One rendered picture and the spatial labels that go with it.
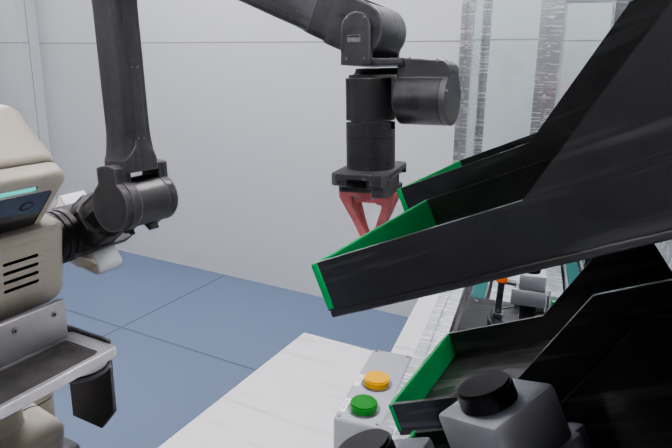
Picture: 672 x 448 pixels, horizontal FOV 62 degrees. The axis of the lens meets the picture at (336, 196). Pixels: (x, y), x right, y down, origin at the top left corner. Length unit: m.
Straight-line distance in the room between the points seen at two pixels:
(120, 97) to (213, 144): 2.95
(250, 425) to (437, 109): 0.64
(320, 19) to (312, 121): 2.72
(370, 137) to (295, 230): 2.94
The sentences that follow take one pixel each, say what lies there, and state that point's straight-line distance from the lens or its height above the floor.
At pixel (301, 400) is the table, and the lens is 1.07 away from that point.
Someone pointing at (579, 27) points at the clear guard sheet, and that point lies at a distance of 2.02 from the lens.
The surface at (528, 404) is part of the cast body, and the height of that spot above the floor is 1.29.
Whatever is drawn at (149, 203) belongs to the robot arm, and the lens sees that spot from 0.89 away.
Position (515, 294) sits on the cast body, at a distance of 1.08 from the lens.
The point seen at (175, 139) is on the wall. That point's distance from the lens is 4.04.
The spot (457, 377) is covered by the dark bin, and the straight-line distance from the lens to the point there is 0.50.
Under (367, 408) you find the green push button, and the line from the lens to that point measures 0.85.
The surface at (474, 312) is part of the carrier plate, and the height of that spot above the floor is 0.97.
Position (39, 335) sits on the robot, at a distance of 0.93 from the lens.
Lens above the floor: 1.45
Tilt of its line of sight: 14 degrees down
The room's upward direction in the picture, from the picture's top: 1 degrees clockwise
